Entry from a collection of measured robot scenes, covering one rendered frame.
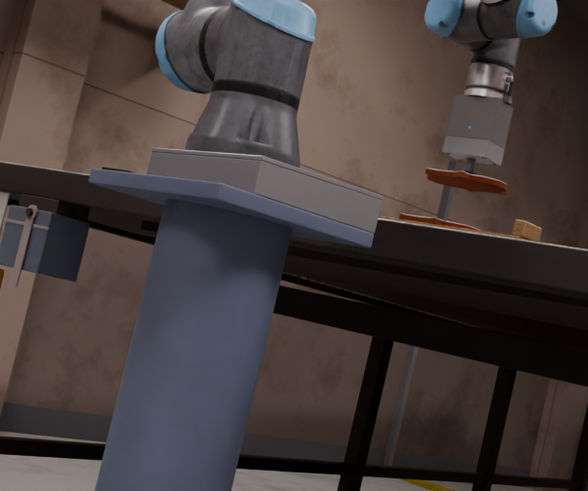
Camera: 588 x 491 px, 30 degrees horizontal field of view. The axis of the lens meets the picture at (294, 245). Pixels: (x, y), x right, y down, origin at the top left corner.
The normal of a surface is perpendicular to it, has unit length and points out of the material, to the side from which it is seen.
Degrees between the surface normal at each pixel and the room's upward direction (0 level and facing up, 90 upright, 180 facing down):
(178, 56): 118
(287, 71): 90
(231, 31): 92
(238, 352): 90
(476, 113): 90
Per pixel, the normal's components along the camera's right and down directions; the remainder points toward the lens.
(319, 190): 0.68, 0.11
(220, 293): 0.22, -0.01
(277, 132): 0.62, -0.22
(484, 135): -0.55, -0.18
